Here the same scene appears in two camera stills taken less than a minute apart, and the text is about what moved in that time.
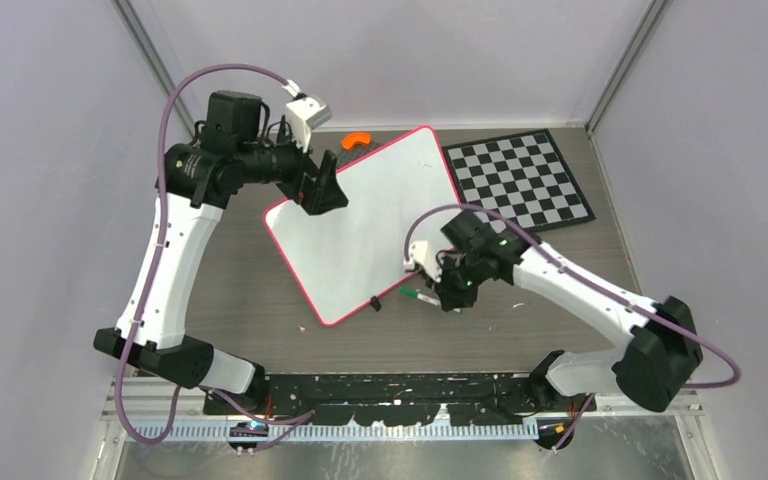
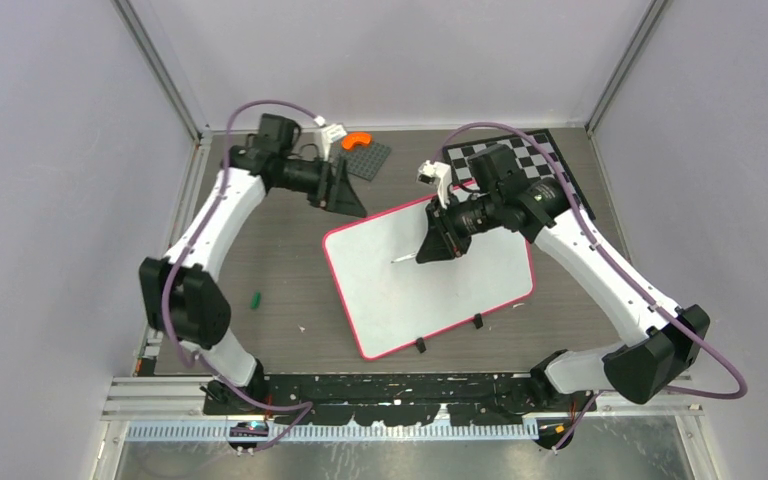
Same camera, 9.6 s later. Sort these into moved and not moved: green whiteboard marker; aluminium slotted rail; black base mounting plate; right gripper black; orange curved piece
Moved: green whiteboard marker; right gripper black
Not moved: black base mounting plate; orange curved piece; aluminium slotted rail
